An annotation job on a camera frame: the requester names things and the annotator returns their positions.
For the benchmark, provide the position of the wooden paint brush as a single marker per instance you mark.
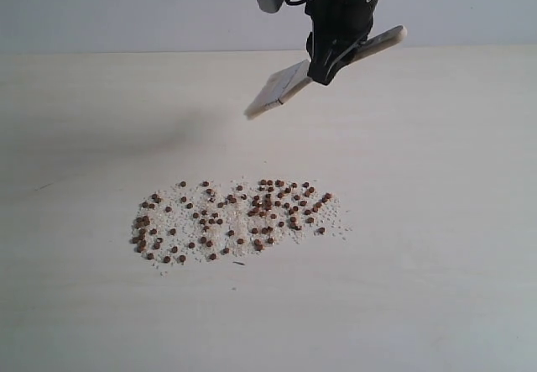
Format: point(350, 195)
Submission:
point(282, 85)

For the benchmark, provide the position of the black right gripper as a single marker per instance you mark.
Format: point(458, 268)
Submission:
point(340, 30)

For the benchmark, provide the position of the pile of beans and rice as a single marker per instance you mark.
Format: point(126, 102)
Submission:
point(207, 221)

